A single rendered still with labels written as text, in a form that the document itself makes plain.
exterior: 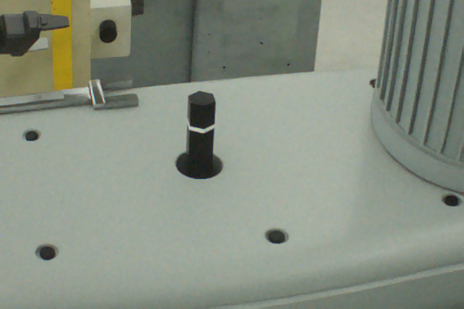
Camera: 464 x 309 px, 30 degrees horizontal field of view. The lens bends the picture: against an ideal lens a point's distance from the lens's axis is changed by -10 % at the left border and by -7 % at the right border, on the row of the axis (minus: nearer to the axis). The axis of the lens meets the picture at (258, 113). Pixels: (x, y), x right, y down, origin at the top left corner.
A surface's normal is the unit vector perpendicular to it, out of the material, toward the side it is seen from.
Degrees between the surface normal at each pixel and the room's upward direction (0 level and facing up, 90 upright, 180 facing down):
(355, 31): 0
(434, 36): 90
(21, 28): 44
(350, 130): 0
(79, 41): 90
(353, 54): 0
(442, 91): 90
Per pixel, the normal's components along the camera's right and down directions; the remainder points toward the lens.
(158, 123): 0.07, -0.82
